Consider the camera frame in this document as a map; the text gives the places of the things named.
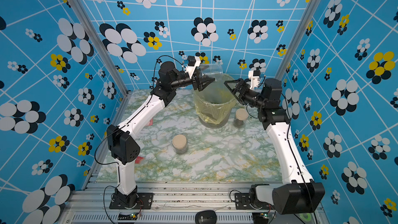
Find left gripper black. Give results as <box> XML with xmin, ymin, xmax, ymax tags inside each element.
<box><xmin>169</xmin><ymin>63</ymin><xmax>214</xmax><ymax>92</ymax></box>

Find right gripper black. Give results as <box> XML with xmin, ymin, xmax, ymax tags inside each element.
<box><xmin>225</xmin><ymin>82</ymin><xmax>267</xmax><ymax>112</ymax></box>

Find clear plastic tea jar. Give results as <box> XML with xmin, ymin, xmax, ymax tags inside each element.
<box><xmin>203</xmin><ymin>63</ymin><xmax>223</xmax><ymax>82</ymax></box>

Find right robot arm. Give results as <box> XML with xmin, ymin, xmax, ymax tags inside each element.
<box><xmin>224</xmin><ymin>78</ymin><xmax>325</xmax><ymax>215</ymax></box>

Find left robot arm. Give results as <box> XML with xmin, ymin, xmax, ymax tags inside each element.
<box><xmin>107</xmin><ymin>60</ymin><xmax>216</xmax><ymax>209</ymax></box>

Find jar with wooden lid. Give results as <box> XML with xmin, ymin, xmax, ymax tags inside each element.
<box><xmin>172</xmin><ymin>134</ymin><xmax>188</xmax><ymax>154</ymax></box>
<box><xmin>233</xmin><ymin>108</ymin><xmax>249</xmax><ymax>128</ymax></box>

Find pink card package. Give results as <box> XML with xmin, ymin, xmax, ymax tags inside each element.
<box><xmin>146</xmin><ymin>119</ymin><xmax>153</xmax><ymax>126</ymax></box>

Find small red packet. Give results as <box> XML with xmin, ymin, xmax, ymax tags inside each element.
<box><xmin>135</xmin><ymin>156</ymin><xmax>144</xmax><ymax>164</ymax></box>

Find right circuit board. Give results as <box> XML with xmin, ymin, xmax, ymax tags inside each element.
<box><xmin>252</xmin><ymin>213</ymin><xmax>269</xmax><ymax>224</ymax></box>

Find circuit board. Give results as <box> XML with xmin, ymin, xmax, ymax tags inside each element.
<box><xmin>118</xmin><ymin>213</ymin><xmax>141</xmax><ymax>221</ymax></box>
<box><xmin>252</xmin><ymin>213</ymin><xmax>269</xmax><ymax>224</ymax></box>

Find green tape roll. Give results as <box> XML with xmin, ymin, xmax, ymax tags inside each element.
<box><xmin>299</xmin><ymin>213</ymin><xmax>313</xmax><ymax>223</ymax></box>

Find left circuit board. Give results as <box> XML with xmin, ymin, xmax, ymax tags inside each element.
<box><xmin>118</xmin><ymin>213</ymin><xmax>141</xmax><ymax>221</ymax></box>

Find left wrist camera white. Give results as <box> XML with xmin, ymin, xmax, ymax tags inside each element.
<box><xmin>185</xmin><ymin>56</ymin><xmax>201</xmax><ymax>79</ymax></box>

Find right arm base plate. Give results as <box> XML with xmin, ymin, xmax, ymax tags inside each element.
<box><xmin>232</xmin><ymin>192</ymin><xmax>273</xmax><ymax>212</ymax></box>

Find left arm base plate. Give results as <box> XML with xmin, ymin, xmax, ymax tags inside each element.
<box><xmin>109</xmin><ymin>193</ymin><xmax>154</xmax><ymax>210</ymax></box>

